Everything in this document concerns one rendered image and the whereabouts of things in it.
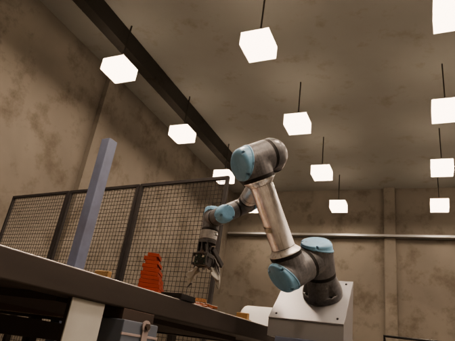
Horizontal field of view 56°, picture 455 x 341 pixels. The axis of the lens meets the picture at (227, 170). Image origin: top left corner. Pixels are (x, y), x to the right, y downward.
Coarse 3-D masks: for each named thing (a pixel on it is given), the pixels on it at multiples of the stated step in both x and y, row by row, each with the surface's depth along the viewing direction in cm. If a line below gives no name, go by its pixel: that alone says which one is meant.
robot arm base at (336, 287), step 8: (312, 280) 158; (320, 280) 156; (328, 280) 157; (336, 280) 159; (304, 288) 163; (312, 288) 159; (320, 288) 157; (328, 288) 157; (336, 288) 158; (304, 296) 162; (312, 296) 159; (320, 296) 157; (328, 296) 158; (336, 296) 158; (320, 304) 157; (328, 304) 157
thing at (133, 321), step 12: (108, 312) 107; (120, 312) 105; (132, 312) 107; (108, 324) 104; (120, 324) 103; (132, 324) 105; (144, 324) 108; (108, 336) 103; (120, 336) 101; (132, 336) 104; (144, 336) 107
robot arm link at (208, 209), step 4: (208, 208) 189; (212, 208) 188; (204, 212) 190; (208, 212) 187; (204, 216) 188; (208, 216) 185; (204, 220) 187; (208, 220) 185; (204, 224) 186; (208, 224) 186; (204, 228) 186; (208, 228) 185; (212, 228) 185; (216, 228) 186
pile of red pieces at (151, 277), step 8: (144, 256) 255; (152, 256) 255; (144, 264) 253; (152, 264) 254; (144, 272) 251; (152, 272) 251; (160, 272) 259; (144, 280) 249; (152, 280) 249; (160, 280) 257; (152, 288) 247; (160, 288) 255
